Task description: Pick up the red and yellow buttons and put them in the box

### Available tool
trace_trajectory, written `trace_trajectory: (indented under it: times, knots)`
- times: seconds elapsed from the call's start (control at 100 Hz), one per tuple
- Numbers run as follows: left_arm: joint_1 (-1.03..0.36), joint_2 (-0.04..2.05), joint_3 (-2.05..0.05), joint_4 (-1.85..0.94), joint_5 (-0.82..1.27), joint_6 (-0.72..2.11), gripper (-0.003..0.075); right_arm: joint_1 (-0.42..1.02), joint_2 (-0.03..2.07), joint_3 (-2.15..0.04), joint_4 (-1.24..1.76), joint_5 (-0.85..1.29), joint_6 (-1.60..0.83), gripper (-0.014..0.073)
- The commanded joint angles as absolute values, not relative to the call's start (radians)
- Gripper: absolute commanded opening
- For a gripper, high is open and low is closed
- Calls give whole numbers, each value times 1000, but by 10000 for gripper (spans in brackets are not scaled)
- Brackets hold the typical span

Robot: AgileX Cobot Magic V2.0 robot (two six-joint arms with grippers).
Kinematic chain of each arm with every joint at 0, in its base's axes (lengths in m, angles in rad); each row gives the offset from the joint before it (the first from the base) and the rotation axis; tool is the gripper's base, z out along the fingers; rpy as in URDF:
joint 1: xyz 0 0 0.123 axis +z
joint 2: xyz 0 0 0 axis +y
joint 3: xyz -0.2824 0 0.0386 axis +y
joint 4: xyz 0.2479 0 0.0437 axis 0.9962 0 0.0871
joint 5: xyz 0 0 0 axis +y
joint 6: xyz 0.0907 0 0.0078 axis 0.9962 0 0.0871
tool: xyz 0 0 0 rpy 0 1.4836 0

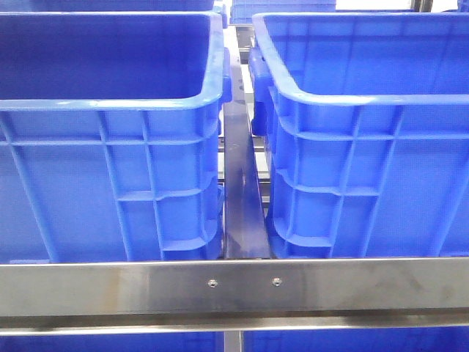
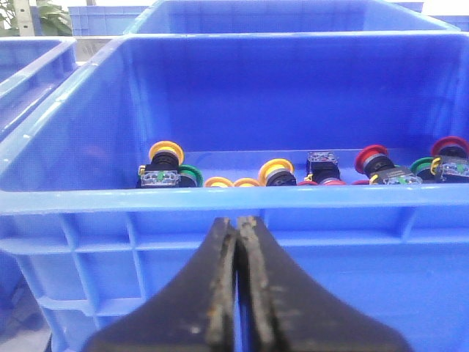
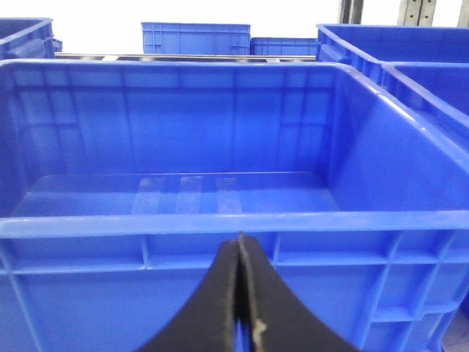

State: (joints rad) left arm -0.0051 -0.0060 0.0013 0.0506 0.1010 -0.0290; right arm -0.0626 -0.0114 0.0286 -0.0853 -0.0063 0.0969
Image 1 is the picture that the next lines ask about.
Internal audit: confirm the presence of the left blue plastic bin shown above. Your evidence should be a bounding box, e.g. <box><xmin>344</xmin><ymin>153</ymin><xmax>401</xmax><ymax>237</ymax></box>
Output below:
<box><xmin>1</xmin><ymin>12</ymin><xmax>232</xmax><ymax>264</ymax></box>

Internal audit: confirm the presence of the blue plastic bin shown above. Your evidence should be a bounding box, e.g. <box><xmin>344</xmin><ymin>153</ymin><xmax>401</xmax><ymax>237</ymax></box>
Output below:
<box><xmin>249</xmin><ymin>12</ymin><xmax>468</xmax><ymax>258</ymax></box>
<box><xmin>1</xmin><ymin>12</ymin><xmax>232</xmax><ymax>264</ymax></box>

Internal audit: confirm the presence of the right blue plastic bin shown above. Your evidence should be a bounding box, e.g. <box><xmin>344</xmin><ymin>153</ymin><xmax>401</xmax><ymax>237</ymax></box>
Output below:
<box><xmin>249</xmin><ymin>12</ymin><xmax>468</xmax><ymax>258</ymax></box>

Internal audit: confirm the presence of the far middle blue bin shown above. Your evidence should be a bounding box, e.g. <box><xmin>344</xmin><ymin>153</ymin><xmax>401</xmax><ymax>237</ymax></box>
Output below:
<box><xmin>230</xmin><ymin>0</ymin><xmax>336</xmax><ymax>24</ymax></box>

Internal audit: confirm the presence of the lower left blue bin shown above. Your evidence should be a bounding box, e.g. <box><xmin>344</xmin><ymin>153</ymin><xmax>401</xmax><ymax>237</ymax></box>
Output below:
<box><xmin>1</xmin><ymin>332</ymin><xmax>224</xmax><ymax>351</ymax></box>

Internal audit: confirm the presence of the lower right blue bin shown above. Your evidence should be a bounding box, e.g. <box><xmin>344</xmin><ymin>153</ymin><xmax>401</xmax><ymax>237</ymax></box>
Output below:
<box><xmin>244</xmin><ymin>326</ymin><xmax>468</xmax><ymax>351</ymax></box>

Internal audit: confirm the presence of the far left blue bin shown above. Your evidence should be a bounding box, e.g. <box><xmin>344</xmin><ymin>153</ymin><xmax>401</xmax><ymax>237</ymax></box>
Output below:
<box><xmin>1</xmin><ymin>0</ymin><xmax>228</xmax><ymax>28</ymax></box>

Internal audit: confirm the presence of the steel centre divider rail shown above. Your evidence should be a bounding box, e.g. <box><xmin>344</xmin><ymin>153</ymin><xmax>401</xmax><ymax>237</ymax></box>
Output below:
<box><xmin>224</xmin><ymin>47</ymin><xmax>271</xmax><ymax>260</ymax></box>

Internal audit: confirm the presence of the steel front shelf rail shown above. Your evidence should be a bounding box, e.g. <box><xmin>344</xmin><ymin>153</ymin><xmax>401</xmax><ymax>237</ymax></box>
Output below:
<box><xmin>1</xmin><ymin>257</ymin><xmax>468</xmax><ymax>335</ymax></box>

